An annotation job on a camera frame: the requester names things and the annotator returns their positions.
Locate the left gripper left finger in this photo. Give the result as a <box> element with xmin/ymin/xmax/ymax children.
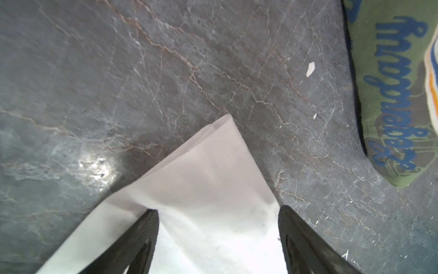
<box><xmin>81</xmin><ymin>210</ymin><xmax>159</xmax><ymax>274</ymax></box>

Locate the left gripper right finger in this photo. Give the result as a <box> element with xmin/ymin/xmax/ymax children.
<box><xmin>278</xmin><ymin>205</ymin><xmax>360</xmax><ymax>274</ymax></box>

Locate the white navy tank top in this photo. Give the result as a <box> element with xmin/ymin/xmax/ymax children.
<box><xmin>39</xmin><ymin>115</ymin><xmax>287</xmax><ymax>274</ymax></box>

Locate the green tank top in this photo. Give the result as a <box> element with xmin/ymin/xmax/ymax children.
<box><xmin>343</xmin><ymin>1</ymin><xmax>438</xmax><ymax>188</ymax></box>

